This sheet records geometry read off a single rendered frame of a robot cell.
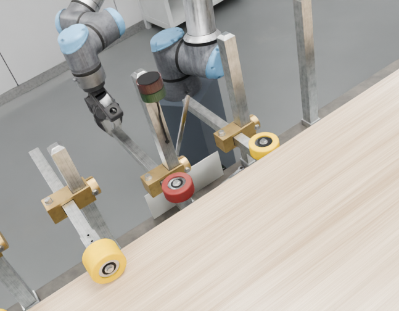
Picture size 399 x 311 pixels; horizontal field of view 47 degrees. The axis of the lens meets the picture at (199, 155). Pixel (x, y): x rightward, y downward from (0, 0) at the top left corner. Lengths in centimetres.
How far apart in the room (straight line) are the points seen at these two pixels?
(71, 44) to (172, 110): 78
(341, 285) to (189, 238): 34
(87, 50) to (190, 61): 59
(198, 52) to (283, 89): 129
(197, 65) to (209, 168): 56
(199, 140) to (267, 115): 83
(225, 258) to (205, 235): 8
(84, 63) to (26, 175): 175
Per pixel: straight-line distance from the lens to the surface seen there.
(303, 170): 114
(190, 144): 211
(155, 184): 125
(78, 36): 135
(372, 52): 331
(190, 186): 115
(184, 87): 200
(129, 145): 142
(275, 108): 286
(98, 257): 98
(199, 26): 179
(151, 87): 105
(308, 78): 145
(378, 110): 130
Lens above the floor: 169
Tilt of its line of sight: 40 degrees down
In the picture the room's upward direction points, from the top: 16 degrees counter-clockwise
